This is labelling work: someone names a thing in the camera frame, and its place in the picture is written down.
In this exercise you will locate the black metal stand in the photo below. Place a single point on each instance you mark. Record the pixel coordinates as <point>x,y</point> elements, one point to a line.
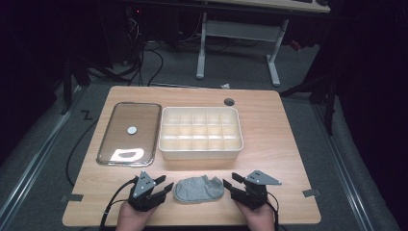
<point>66,89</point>
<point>329,109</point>

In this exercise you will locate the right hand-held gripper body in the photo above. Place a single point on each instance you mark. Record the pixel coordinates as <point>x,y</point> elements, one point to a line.
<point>253,192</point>

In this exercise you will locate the white metal frame desk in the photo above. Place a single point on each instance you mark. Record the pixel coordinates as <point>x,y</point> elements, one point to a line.
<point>240,32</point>

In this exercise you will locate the grey tape piece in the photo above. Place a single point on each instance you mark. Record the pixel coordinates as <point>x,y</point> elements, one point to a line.
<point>311,192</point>
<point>71,197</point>

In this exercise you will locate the white paper scrap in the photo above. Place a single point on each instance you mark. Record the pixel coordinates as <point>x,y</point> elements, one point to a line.
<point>225,86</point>

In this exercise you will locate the black desk grommet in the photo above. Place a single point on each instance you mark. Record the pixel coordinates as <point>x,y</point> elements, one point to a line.
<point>229,102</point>

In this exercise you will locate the white divided storage box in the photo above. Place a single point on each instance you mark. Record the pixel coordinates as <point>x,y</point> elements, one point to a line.
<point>200,133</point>

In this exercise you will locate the metal floor rail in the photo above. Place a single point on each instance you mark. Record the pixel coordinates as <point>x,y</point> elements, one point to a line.
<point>340,166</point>
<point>32,166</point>

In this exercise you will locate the grey sock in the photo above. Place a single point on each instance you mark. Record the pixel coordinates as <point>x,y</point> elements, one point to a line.
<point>197,190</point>

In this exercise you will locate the transparent box lid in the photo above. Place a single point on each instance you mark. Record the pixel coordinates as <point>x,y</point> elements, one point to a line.
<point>128,144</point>

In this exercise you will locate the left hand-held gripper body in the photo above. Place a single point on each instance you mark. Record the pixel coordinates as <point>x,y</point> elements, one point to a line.
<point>143,189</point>

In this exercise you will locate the small red object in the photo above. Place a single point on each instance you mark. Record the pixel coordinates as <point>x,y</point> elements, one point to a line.
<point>295,45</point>

